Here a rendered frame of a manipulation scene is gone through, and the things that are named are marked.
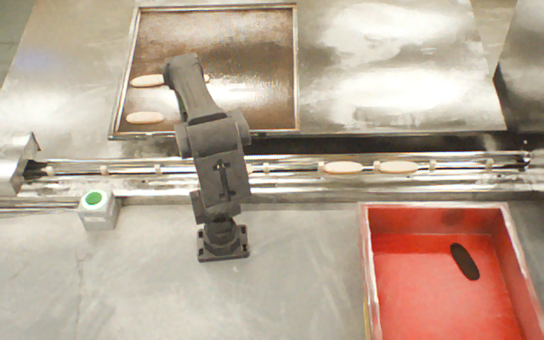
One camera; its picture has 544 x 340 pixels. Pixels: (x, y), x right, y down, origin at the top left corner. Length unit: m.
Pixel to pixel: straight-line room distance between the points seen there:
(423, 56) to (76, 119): 1.03
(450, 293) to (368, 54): 0.73
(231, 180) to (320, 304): 0.47
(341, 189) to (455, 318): 0.39
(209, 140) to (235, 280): 0.50
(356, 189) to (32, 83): 1.09
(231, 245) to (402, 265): 0.38
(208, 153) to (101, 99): 0.97
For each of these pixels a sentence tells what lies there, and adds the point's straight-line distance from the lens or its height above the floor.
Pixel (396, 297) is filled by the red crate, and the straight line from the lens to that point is 1.23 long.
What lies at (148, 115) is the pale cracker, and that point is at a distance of 1.51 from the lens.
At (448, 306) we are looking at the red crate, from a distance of 1.24.
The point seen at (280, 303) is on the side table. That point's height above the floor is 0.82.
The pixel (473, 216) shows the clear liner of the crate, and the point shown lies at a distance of 1.30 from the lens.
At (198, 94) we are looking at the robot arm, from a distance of 0.95.
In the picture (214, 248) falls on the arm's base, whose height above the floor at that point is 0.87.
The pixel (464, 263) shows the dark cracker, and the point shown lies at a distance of 1.30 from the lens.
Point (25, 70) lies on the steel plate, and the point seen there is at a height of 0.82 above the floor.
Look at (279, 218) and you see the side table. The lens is 1.33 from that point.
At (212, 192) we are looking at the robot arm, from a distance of 0.83.
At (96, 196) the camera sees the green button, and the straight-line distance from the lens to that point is 1.35.
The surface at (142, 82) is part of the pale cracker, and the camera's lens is 1.60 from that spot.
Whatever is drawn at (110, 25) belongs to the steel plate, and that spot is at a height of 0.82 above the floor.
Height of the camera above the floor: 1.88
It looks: 47 degrees down
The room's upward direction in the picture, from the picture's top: 3 degrees counter-clockwise
